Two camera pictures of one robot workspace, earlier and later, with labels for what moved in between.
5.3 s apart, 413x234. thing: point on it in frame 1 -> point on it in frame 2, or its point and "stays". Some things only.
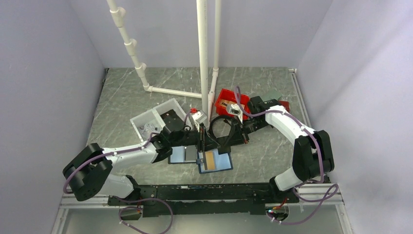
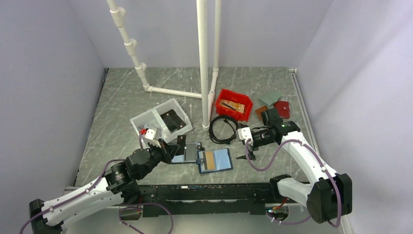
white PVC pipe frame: (207, 97) stays
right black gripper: (237, 138) -> (251, 155)
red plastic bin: (228, 97) stays
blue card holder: (212, 161) stays
